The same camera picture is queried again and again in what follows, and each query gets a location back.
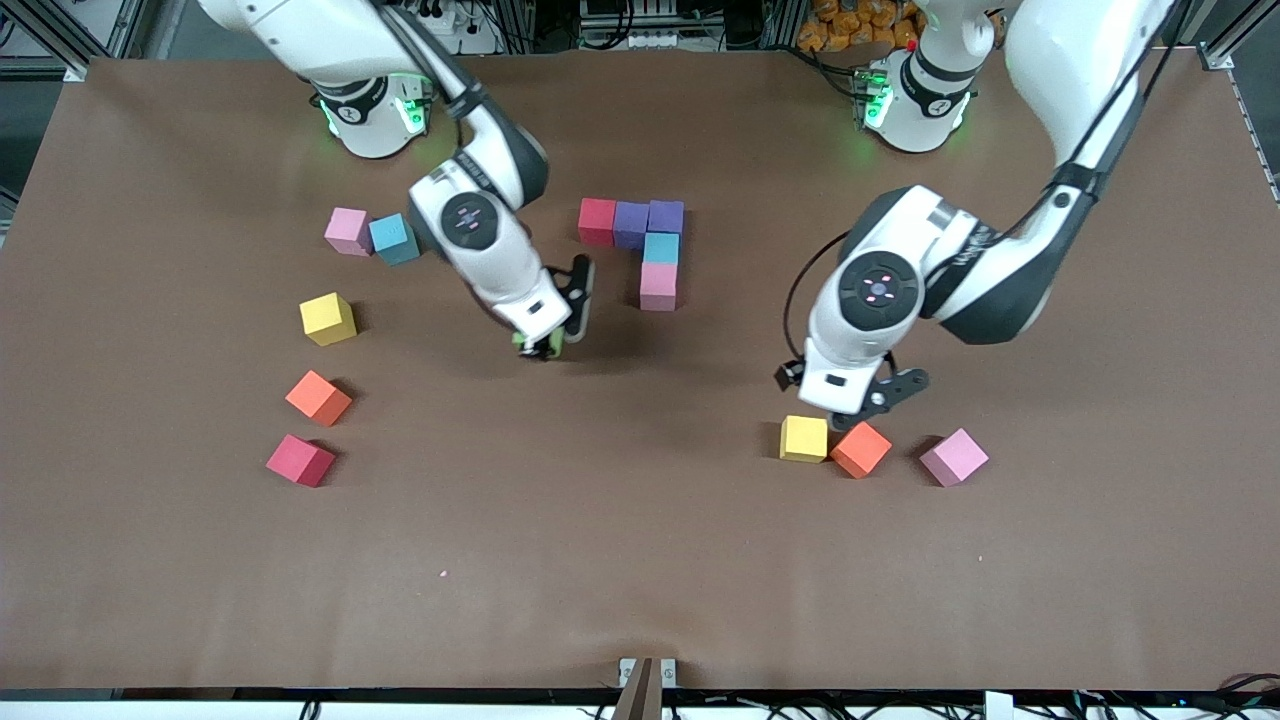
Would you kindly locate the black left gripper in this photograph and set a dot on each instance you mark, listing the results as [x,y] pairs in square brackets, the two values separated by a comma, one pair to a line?
[782,378]

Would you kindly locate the green foam block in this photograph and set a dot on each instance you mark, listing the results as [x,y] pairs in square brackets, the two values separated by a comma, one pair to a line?
[557,346]

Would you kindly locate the pink foam block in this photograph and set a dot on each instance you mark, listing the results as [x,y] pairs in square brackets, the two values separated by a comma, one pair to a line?
[953,456]
[347,228]
[658,285]

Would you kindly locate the red foam block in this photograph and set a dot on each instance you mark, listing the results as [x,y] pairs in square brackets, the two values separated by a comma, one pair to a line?
[597,220]
[298,458]

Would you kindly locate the purple foam block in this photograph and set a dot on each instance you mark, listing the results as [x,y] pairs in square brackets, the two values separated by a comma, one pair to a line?
[631,223]
[665,216]

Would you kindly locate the teal foam block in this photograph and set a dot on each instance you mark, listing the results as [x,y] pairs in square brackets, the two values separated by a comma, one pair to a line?
[661,247]
[392,237]

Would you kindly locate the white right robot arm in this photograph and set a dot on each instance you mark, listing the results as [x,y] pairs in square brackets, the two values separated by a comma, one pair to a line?
[300,40]

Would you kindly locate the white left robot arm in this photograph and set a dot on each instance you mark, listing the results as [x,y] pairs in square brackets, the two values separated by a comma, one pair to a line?
[1070,70]

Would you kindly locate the yellow foam block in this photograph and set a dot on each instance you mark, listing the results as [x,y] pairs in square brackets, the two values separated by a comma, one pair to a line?
[803,438]
[325,317]

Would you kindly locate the orange foam block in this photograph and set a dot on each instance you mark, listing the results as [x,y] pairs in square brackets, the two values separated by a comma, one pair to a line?
[860,448]
[317,396]

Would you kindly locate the grey control box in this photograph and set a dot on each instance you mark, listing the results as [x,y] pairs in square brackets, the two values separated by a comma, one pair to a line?
[650,40]

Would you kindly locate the white power strip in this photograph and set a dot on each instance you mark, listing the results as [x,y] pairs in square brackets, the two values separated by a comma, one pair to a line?
[450,20]

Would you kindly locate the pile of orange fruits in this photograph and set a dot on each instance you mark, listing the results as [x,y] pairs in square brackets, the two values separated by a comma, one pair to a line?
[850,25]

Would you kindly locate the metal mounting bracket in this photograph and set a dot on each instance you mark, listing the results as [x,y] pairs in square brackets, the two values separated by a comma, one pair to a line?
[628,668]

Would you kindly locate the brown camera pole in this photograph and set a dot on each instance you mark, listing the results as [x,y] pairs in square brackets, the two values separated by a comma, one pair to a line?
[640,700]

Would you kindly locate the perforated aluminium side rail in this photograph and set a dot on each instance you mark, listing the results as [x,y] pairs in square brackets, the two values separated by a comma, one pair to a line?
[1260,140]

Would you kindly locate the aluminium frame profile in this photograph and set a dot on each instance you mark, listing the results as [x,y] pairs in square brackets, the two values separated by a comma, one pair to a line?
[1240,30]
[45,35]

